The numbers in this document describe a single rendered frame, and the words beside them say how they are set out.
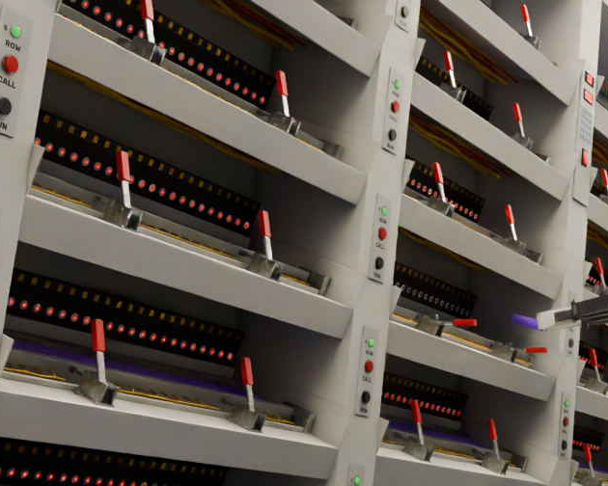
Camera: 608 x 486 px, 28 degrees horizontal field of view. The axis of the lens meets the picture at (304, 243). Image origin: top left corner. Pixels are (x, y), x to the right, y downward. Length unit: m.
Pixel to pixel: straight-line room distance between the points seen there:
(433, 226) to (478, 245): 0.15
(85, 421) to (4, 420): 0.11
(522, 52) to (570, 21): 0.28
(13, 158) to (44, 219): 0.07
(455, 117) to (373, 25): 0.26
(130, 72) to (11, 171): 0.21
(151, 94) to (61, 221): 0.20
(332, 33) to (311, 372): 0.47
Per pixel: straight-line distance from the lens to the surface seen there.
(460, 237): 1.95
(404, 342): 1.80
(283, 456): 1.55
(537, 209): 2.36
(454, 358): 1.93
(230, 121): 1.47
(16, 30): 1.22
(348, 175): 1.67
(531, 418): 2.29
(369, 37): 1.78
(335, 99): 1.78
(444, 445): 2.04
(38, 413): 1.23
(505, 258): 2.09
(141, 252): 1.33
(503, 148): 2.11
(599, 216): 2.51
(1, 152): 1.20
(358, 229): 1.69
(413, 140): 2.23
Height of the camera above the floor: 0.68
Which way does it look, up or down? 12 degrees up
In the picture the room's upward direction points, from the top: 7 degrees clockwise
